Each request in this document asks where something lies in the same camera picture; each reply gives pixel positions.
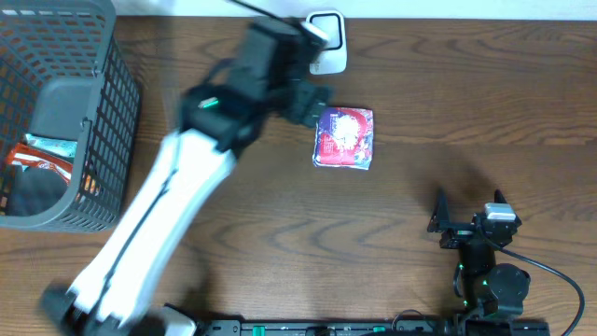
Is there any red purple noodle packet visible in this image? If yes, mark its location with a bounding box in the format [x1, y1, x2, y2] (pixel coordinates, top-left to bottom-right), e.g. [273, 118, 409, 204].
[312, 107, 374, 171]

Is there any teal snack packet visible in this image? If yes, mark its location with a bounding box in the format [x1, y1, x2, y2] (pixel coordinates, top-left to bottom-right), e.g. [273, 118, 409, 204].
[24, 133, 77, 159]

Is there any orange snack bar wrapper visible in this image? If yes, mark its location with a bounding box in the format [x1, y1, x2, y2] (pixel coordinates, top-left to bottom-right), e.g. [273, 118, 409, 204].
[6, 143, 73, 185]

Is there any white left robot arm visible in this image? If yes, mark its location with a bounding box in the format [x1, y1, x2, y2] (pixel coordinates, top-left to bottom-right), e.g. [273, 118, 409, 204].
[40, 17, 330, 335]

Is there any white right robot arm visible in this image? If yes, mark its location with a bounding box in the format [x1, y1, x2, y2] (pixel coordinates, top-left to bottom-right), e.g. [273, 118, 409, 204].
[427, 190, 549, 336]

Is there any white barcode scanner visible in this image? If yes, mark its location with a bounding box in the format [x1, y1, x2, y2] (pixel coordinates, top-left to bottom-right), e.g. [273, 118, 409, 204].
[306, 10, 348, 75]

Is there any grey plastic mesh basket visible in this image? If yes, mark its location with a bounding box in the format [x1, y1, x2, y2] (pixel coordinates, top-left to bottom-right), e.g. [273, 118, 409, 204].
[1, 0, 141, 232]

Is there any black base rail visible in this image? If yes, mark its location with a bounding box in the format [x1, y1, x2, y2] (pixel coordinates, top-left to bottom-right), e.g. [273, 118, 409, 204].
[195, 317, 550, 336]

